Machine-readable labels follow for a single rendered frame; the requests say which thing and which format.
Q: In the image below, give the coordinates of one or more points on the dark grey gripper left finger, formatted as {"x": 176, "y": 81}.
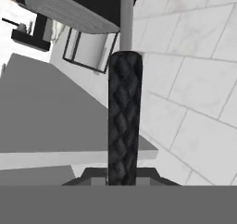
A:
{"x": 92, "y": 176}

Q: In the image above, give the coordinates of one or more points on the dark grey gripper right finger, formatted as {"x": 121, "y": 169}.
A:
{"x": 148, "y": 176}

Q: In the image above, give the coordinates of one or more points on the black framed white appliance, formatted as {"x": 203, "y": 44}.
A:
{"x": 89, "y": 48}

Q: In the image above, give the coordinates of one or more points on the black small appliance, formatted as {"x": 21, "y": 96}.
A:
{"x": 37, "y": 33}

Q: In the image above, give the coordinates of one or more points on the grey and black range hood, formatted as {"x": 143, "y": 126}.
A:
{"x": 71, "y": 8}

